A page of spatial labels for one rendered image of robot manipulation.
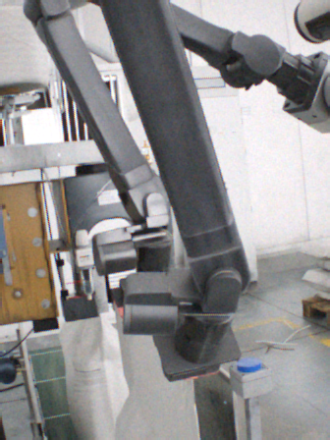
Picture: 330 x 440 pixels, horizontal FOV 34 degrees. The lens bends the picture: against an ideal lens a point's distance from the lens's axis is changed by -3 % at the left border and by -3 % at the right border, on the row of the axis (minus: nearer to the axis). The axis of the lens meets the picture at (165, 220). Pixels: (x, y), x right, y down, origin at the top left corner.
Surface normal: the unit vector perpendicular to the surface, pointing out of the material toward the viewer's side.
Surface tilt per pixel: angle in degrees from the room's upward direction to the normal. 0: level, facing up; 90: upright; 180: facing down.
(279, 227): 90
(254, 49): 85
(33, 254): 90
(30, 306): 90
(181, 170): 117
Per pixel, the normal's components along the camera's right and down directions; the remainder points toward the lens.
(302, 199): 0.29, 0.07
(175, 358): 0.11, -0.63
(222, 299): 0.06, 0.54
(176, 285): 0.10, -0.84
